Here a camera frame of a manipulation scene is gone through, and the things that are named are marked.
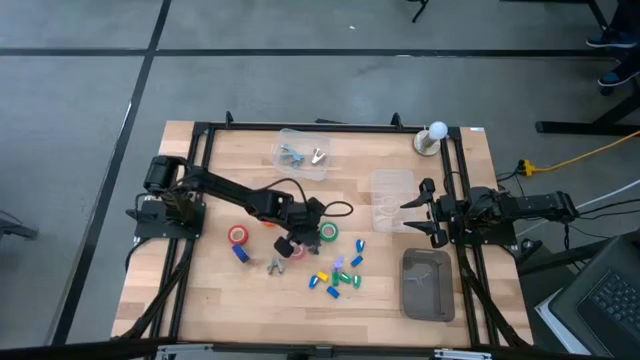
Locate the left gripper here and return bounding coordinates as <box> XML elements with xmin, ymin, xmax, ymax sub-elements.
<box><xmin>287</xmin><ymin>196</ymin><xmax>326</xmax><ymax>257</ymax></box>

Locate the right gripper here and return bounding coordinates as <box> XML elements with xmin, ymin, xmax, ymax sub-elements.
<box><xmin>399</xmin><ymin>177</ymin><xmax>454</xmax><ymax>250</ymax></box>

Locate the green tape roll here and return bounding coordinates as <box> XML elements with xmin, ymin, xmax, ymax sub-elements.
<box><xmin>319</xmin><ymin>221</ymin><xmax>340</xmax><ymax>243</ymax></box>

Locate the clear plastic bin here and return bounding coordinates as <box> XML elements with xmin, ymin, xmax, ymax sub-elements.
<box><xmin>370</xmin><ymin>168</ymin><xmax>419</xmax><ymax>234</ymax></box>
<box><xmin>272</xmin><ymin>128</ymin><xmax>332</xmax><ymax>182</ymax></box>

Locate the red tape roll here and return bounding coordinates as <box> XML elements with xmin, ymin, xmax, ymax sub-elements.
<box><xmin>227</xmin><ymin>224</ymin><xmax>250</xmax><ymax>246</ymax></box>

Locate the grey translucent plastic bin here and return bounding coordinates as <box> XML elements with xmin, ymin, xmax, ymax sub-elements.
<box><xmin>401</xmin><ymin>248</ymin><xmax>456</xmax><ymax>323</ymax></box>

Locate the white bulb table lamp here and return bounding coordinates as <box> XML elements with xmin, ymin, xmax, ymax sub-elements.
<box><xmin>412</xmin><ymin>120</ymin><xmax>449</xmax><ymax>158</ymax></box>

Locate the black stand bar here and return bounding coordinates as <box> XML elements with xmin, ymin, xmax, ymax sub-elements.
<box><xmin>517</xmin><ymin>238</ymin><xmax>609</xmax><ymax>276</ymax></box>

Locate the black desk leg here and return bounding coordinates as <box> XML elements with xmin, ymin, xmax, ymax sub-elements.
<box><xmin>535</xmin><ymin>92</ymin><xmax>640</xmax><ymax>137</ymax></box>

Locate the black stand leg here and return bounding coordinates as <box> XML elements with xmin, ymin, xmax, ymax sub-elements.
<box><xmin>410</xmin><ymin>0</ymin><xmax>431</xmax><ymax>24</ymax></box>

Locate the dark grey laptop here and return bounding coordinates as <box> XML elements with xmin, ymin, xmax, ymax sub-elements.
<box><xmin>548</xmin><ymin>233</ymin><xmax>640</xmax><ymax>360</ymax></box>

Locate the person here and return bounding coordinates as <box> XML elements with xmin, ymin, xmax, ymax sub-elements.
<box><xmin>585</xmin><ymin>0</ymin><xmax>640</xmax><ymax>97</ymax></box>

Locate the black gantry bar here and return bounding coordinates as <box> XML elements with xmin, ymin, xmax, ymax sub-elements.
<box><xmin>0</xmin><ymin>337</ymin><xmax>640</xmax><ymax>360</ymax></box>

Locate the black chair base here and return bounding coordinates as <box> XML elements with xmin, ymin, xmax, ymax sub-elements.
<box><xmin>0</xmin><ymin>209</ymin><xmax>40</xmax><ymax>242</ymax></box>

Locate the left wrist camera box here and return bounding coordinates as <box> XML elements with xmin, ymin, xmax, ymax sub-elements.
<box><xmin>273</xmin><ymin>236</ymin><xmax>296</xmax><ymax>259</ymax></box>

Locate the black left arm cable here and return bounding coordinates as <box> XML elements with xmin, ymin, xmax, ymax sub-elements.
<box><xmin>259</xmin><ymin>177</ymin><xmax>355</xmax><ymax>219</ymax></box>

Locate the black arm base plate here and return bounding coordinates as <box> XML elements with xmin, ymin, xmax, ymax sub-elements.
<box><xmin>125</xmin><ymin>195</ymin><xmax>207</xmax><ymax>240</ymax></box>
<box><xmin>449</xmin><ymin>219</ymin><xmax>517</xmax><ymax>247</ymax></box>

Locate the silver aluminium bracket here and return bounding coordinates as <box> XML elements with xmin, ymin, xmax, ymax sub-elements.
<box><xmin>433</xmin><ymin>348</ymin><xmax>492</xmax><ymax>360</ymax></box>
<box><xmin>154</xmin><ymin>343</ymin><xmax>214</xmax><ymax>360</ymax></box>

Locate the yellow extension cord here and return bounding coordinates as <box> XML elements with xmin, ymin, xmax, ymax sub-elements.
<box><xmin>529</xmin><ymin>129</ymin><xmax>640</xmax><ymax>174</ymax></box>

